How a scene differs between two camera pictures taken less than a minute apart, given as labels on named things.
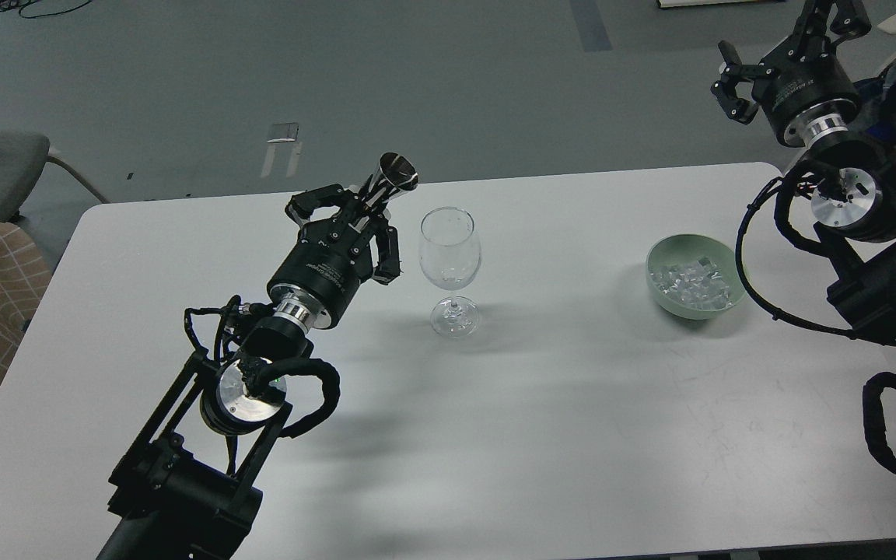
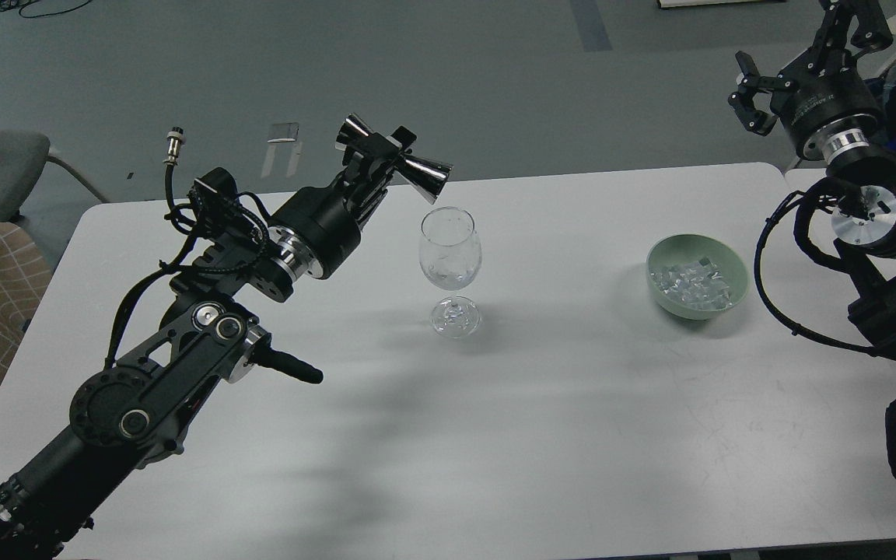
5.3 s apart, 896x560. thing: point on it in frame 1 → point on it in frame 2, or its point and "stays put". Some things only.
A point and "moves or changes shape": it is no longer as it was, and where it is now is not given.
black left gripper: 321,273 → 330,218
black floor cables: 5,5 stays put
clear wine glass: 450,256 stays put
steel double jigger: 395,175 moves or changes shape
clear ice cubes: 698,283 stays put
